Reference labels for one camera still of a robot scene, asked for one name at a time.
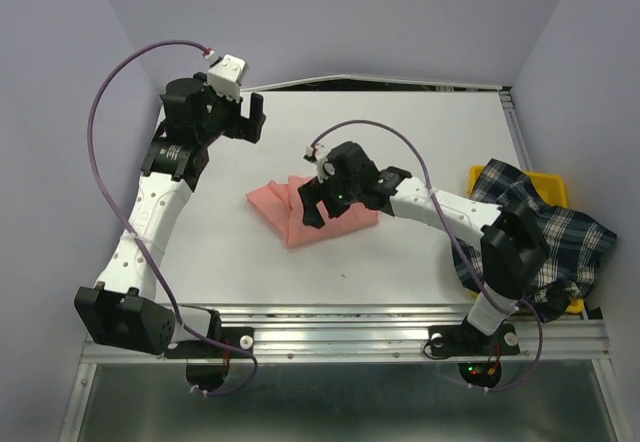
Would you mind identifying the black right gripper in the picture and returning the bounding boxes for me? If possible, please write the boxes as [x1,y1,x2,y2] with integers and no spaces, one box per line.
[300,165,362,226]

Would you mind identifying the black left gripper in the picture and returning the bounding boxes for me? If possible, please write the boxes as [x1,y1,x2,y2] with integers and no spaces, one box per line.
[196,73,265,145]

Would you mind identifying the pink pleated skirt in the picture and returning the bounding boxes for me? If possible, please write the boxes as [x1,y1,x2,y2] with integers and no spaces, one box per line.
[246,175,379,249]

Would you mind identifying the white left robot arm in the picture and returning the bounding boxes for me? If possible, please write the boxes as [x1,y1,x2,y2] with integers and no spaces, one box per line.
[74,65,265,355]

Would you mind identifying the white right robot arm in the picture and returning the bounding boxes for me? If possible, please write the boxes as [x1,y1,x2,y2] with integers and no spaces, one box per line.
[298,142,549,354]

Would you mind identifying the yellow plastic bin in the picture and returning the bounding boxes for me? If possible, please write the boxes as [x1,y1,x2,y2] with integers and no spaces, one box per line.
[467,165,585,315]

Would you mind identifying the navy plaid skirt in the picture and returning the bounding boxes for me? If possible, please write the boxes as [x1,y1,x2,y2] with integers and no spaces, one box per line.
[469,159,617,322]

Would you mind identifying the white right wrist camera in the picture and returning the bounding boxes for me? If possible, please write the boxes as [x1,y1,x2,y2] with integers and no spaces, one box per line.
[304,143,335,183]

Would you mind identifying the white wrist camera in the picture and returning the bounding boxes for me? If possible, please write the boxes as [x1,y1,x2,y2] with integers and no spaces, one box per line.
[205,51,249,103]
[304,143,335,183]

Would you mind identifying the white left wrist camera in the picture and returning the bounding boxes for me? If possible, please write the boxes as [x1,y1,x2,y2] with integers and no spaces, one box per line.
[205,51,249,103]

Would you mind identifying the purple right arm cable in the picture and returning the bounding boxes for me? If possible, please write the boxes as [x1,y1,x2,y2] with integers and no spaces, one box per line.
[304,120,544,395]

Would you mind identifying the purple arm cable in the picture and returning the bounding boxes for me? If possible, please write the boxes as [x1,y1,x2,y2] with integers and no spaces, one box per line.
[87,40,259,397]
[304,120,544,395]

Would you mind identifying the aluminium front rail frame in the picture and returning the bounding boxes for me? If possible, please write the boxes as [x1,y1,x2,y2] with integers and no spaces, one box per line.
[60,304,633,441]

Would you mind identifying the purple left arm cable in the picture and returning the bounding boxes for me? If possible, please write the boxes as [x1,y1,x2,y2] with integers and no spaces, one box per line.
[87,40,259,397]

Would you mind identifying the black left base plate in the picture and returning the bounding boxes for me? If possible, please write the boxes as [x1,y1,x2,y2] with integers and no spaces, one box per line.
[164,324,257,362]

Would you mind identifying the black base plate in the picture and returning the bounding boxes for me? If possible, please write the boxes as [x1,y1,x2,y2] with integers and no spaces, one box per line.
[164,324,257,362]
[422,323,520,360]

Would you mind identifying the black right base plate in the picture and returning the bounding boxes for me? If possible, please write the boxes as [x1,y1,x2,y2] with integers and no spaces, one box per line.
[422,323,520,360]

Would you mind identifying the aluminium right side rail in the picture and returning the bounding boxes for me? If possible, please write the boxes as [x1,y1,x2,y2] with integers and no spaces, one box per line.
[498,87,532,171]

